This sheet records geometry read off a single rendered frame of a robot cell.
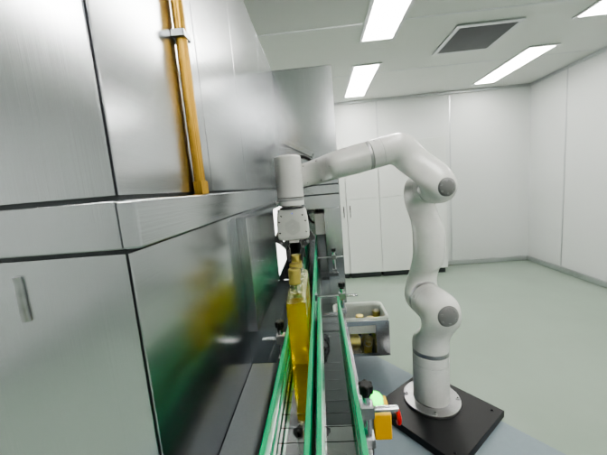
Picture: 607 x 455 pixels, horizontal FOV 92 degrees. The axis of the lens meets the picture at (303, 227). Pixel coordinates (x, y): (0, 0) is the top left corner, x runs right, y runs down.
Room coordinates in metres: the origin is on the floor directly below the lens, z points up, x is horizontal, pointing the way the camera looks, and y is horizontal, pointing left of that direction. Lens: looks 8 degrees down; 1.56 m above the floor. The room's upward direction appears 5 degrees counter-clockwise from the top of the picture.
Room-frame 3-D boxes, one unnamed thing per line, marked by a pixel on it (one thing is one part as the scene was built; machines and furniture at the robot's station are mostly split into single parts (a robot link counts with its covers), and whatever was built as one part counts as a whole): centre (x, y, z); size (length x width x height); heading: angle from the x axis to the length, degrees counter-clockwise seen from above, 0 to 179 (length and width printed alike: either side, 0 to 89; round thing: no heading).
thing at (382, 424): (0.69, -0.15, 0.96); 0.07 x 0.07 x 0.07; 86
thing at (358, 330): (1.23, -0.18, 0.92); 0.27 x 0.17 x 0.15; 86
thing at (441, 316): (0.93, -0.41, 1.08); 0.19 x 0.12 x 0.24; 2
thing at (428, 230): (0.99, -0.41, 1.33); 0.16 x 0.12 x 0.50; 2
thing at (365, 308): (1.23, -0.21, 0.97); 0.22 x 0.17 x 0.09; 86
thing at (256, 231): (1.28, 0.15, 1.32); 0.90 x 0.03 x 0.34; 176
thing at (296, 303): (0.83, 0.04, 1.16); 0.06 x 0.06 x 0.21; 86
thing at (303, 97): (2.31, -0.09, 1.86); 0.70 x 0.37 x 0.89; 176
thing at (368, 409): (0.52, -0.12, 1.11); 0.07 x 0.04 x 0.13; 86
